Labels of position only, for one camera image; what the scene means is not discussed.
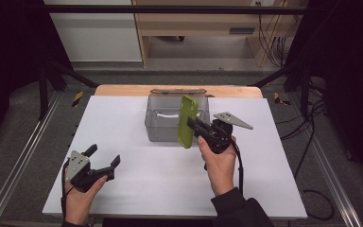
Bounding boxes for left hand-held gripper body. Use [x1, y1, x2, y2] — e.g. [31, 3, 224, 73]
[63, 149, 115, 194]

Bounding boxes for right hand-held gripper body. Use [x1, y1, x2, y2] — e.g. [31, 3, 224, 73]
[196, 112, 254, 155]

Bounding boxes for green phone case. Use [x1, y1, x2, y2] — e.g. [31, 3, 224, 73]
[177, 95, 200, 149]

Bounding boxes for transparent grey storage box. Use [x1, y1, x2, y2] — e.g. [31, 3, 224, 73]
[144, 88, 212, 143]

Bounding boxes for person's right hand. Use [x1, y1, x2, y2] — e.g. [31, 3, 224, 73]
[197, 134, 238, 197]

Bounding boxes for person's left hand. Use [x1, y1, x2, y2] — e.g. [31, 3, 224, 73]
[63, 175, 109, 223]

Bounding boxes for white table sheet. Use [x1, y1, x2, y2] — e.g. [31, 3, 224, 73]
[42, 95, 308, 220]

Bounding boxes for yellow black tape marker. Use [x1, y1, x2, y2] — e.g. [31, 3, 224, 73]
[71, 91, 84, 108]
[273, 92, 291, 107]

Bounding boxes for black metal stand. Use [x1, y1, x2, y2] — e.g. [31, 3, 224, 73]
[37, 58, 98, 121]
[249, 60, 313, 119]

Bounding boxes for wooden desk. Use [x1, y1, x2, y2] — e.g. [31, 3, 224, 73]
[131, 0, 306, 68]

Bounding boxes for white cabinet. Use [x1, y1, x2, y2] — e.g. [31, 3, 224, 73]
[43, 0, 143, 62]

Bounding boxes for black horizontal bar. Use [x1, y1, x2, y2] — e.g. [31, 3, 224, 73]
[43, 4, 310, 15]

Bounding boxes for black curtain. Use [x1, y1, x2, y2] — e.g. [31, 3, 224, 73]
[283, 0, 363, 183]
[0, 0, 74, 152]

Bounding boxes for left hand-held gripper cable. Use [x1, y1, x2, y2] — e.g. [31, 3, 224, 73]
[60, 159, 77, 220]

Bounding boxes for hand-held gripper cable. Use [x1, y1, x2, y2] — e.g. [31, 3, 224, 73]
[230, 138, 246, 197]
[60, 159, 77, 220]

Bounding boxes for right hand-held gripper cable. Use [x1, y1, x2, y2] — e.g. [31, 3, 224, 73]
[230, 138, 246, 197]

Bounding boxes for aluminium frame rail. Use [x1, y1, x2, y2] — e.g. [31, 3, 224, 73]
[287, 93, 363, 227]
[0, 91, 62, 227]

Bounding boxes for black floor cables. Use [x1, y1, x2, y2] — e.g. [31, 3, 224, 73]
[278, 79, 329, 178]

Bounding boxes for hanging black cable bundle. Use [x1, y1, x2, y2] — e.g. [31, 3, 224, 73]
[257, 13, 289, 68]

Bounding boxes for looped black floor cable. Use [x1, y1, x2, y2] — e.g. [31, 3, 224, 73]
[301, 188, 336, 221]

